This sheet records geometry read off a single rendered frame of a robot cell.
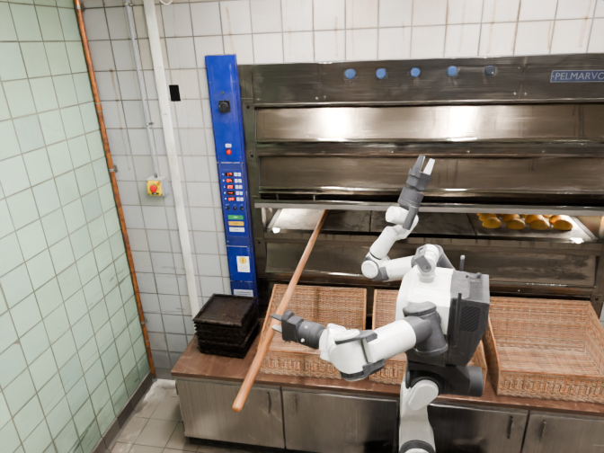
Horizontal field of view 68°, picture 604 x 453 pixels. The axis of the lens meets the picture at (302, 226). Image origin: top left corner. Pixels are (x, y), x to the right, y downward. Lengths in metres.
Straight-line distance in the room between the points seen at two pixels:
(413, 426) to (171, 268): 1.72
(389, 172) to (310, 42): 0.76
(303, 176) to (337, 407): 1.23
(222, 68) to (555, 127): 1.64
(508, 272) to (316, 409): 1.27
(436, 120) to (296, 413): 1.66
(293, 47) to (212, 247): 1.24
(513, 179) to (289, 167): 1.15
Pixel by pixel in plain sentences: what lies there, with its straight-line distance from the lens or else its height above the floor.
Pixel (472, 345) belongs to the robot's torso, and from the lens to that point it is 1.68.
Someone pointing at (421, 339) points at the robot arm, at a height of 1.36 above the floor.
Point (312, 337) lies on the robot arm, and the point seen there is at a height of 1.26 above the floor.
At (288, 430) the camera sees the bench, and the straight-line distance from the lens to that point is 2.69.
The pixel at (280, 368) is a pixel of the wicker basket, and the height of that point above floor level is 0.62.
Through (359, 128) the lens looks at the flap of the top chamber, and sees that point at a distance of 2.36.
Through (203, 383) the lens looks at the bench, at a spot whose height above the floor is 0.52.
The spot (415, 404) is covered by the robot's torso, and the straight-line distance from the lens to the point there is 1.88.
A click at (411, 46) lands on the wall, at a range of 2.33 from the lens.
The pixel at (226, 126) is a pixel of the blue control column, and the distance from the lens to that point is 2.47.
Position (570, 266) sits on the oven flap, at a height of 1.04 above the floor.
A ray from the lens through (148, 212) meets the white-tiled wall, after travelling 2.86.
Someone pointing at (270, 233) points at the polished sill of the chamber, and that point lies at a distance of 2.62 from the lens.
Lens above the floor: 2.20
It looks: 22 degrees down
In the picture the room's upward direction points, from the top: 2 degrees counter-clockwise
